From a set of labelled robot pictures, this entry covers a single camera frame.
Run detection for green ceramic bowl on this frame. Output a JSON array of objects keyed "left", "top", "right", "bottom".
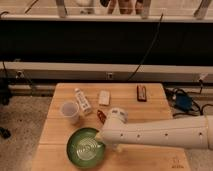
[{"left": 66, "top": 127, "right": 105, "bottom": 169}]

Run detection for black caster wheel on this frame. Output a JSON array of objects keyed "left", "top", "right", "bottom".
[{"left": 0, "top": 127, "right": 11, "bottom": 139}]

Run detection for white rectangular box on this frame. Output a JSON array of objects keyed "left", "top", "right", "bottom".
[{"left": 98, "top": 90, "right": 110, "bottom": 106}]

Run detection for grey metal rail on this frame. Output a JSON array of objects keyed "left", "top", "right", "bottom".
[{"left": 0, "top": 60, "right": 213, "bottom": 83}]

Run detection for blue power box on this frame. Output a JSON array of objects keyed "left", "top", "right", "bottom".
[{"left": 175, "top": 94, "right": 192, "bottom": 109}]

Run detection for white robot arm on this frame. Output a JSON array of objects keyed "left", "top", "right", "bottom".
[{"left": 95, "top": 108, "right": 213, "bottom": 150}]

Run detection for red chili pepper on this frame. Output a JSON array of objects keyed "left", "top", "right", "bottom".
[{"left": 97, "top": 110, "right": 106, "bottom": 124}]

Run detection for dark red rectangular case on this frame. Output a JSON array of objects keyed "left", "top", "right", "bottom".
[{"left": 137, "top": 85, "right": 147, "bottom": 102}]

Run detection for black hanging cable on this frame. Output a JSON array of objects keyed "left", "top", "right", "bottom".
[{"left": 127, "top": 12, "right": 165, "bottom": 82}]

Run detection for white tube bottle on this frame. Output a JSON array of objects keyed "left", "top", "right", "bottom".
[{"left": 75, "top": 88, "right": 92, "bottom": 115}]

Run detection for black floor cables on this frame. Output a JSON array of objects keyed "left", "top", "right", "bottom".
[{"left": 164, "top": 87, "right": 213, "bottom": 118}]

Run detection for clear plastic measuring cup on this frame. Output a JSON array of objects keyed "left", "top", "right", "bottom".
[{"left": 60, "top": 101, "right": 80, "bottom": 124}]

